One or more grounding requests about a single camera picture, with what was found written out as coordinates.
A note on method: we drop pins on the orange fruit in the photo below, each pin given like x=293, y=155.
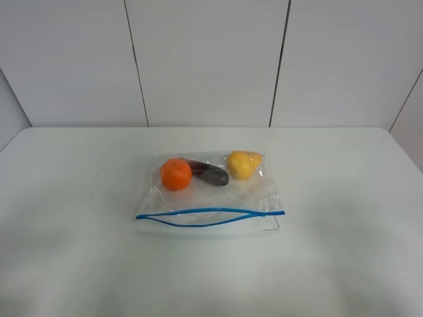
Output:
x=175, y=174

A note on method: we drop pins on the dark purple eggplant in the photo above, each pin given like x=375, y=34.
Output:
x=210, y=174

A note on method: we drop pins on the clear zip bag blue zipper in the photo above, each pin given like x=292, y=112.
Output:
x=200, y=205

